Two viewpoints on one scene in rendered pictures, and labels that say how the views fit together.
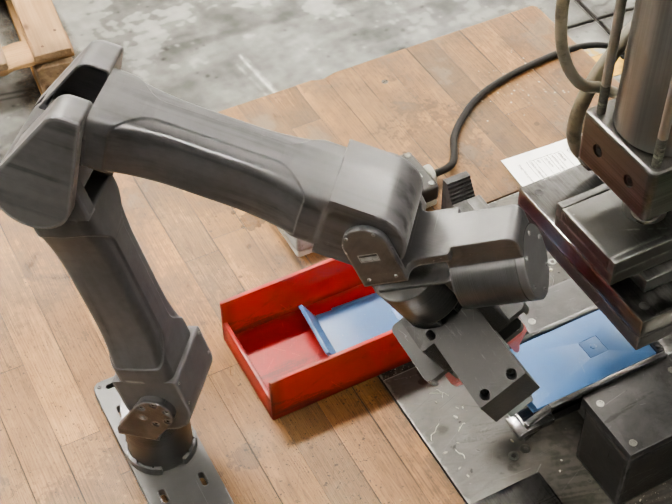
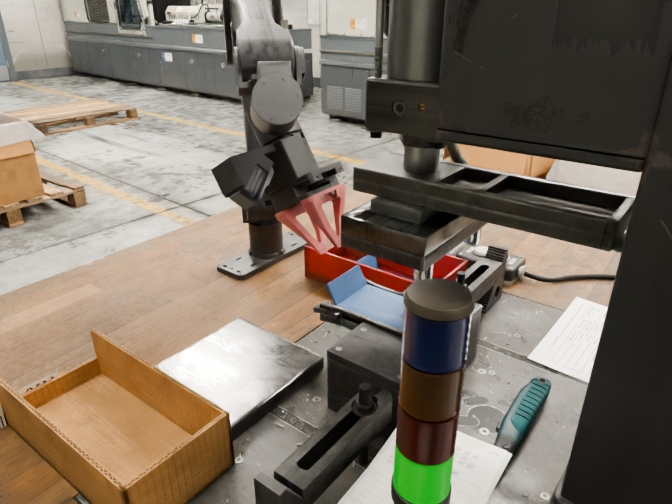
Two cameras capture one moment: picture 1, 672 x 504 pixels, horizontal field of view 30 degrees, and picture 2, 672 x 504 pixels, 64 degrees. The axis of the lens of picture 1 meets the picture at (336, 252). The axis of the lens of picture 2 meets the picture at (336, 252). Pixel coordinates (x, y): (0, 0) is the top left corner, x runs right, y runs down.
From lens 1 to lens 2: 1.01 m
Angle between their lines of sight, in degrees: 55
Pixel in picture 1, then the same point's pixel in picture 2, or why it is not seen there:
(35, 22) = not seen: hidden behind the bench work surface
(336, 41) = not seen: outside the picture
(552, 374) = (370, 305)
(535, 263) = (274, 97)
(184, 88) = not seen: hidden behind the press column
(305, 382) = (320, 262)
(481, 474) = (315, 346)
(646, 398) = (385, 347)
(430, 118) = (574, 269)
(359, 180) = (259, 32)
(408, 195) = (269, 47)
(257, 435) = (292, 275)
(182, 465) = (258, 258)
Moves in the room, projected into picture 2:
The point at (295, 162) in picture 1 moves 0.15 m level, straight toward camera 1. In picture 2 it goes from (254, 21) to (136, 24)
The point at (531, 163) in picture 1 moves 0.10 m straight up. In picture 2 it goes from (592, 308) to (606, 251)
